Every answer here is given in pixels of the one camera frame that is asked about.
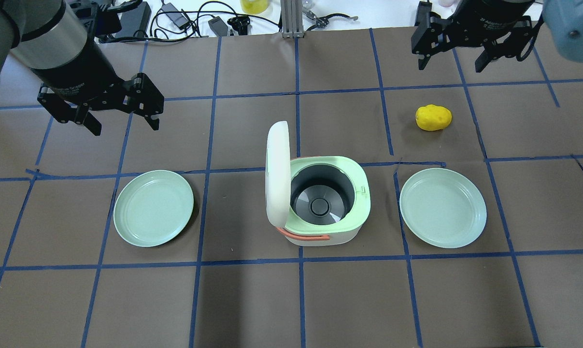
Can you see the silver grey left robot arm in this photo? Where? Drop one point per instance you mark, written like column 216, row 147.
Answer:
column 50, row 40

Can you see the white green rice cooker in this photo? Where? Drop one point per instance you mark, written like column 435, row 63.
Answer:
column 314, row 201

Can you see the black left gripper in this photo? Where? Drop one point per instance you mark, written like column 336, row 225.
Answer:
column 75, row 66

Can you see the light green plate left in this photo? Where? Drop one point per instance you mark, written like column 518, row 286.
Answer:
column 153, row 208

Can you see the light green plate right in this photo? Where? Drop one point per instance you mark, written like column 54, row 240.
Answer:
column 443, row 208

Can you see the blue grey right robot arm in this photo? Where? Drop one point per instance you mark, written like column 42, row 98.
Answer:
column 564, row 19

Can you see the black power adapter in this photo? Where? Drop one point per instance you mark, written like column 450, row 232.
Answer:
column 219, row 27

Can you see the yellow toy potato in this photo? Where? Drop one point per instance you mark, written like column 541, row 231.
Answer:
column 433, row 117

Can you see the light green plate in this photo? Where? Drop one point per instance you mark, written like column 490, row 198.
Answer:
column 153, row 208
column 443, row 208

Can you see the aluminium frame post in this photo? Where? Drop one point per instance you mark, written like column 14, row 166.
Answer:
column 292, row 21

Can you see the yellow liquid container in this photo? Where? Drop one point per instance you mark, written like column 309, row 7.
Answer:
column 254, row 7

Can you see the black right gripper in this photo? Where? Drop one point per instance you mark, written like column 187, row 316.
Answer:
column 495, row 18

